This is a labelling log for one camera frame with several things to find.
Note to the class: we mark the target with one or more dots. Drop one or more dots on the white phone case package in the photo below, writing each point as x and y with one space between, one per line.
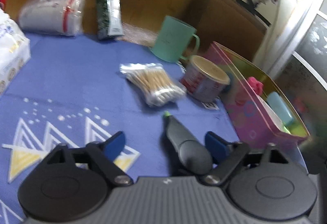
273 115

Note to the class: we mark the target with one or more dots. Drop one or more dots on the brown chair back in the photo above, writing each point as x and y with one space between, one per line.
227 23

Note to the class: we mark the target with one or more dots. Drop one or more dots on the blue plastic case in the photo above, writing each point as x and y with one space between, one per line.
280 108

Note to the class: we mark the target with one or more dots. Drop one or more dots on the green plastic mug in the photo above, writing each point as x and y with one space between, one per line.
173 39

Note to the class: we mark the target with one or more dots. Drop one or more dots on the blue patterned tablecloth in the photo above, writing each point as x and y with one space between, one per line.
71 93

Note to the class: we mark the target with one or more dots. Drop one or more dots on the pink knitted yarn item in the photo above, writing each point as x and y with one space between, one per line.
256 85

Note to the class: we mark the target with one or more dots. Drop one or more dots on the green white milk carton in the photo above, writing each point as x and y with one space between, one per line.
109 23

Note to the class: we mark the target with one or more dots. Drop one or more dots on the black oval case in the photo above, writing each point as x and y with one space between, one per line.
186 155

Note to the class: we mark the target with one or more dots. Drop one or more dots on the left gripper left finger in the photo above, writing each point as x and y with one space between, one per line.
102 156

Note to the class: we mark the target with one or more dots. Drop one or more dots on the round tin can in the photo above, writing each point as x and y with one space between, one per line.
204 80

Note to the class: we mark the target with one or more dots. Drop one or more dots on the white tissue pack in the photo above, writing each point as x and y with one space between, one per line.
14 50

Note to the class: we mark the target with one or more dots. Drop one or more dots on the bright green packet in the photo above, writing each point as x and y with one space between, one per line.
294 129

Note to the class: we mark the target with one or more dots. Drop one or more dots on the cotton swabs bag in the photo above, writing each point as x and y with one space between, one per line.
156 85

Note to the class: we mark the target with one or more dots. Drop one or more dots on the pink macaron biscuit tin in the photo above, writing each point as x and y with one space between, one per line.
250 119

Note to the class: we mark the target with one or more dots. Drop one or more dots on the bagged paper cups stack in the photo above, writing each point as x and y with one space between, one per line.
52 17

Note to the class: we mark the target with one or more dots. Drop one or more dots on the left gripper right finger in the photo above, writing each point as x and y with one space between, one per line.
227 156

